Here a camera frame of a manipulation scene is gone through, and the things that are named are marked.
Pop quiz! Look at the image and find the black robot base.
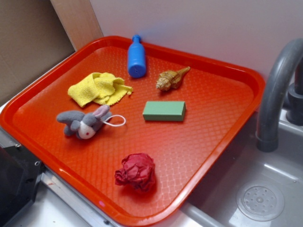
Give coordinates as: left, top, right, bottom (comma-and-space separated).
0, 145, 44, 227

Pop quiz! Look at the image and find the green rectangular block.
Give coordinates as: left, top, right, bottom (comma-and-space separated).
143, 101, 186, 122

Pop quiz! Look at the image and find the orange plastic tray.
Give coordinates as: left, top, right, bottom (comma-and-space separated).
0, 36, 265, 227

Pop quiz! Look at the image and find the brown toy seashell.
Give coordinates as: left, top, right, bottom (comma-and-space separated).
156, 67, 191, 91

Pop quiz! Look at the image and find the yellow cloth rag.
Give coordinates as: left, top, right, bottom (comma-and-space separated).
68, 72, 133, 107

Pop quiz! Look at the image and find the blue plastic toy bottle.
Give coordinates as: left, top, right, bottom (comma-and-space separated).
127, 35, 146, 79

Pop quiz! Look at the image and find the crumpled red paper ball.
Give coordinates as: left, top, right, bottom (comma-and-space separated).
114, 153, 156, 192

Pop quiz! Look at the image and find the grey plush bunny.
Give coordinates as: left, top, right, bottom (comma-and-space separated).
56, 105, 126, 140

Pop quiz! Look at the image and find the grey toy sink basin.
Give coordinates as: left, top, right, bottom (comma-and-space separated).
182, 107, 303, 227

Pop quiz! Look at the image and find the wooden board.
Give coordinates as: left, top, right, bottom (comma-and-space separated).
51, 0, 104, 51

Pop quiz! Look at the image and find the grey toy faucet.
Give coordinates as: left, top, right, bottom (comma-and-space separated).
256, 38, 303, 152

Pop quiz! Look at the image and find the dark grey faucet handle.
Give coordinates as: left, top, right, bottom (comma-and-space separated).
286, 60, 303, 126

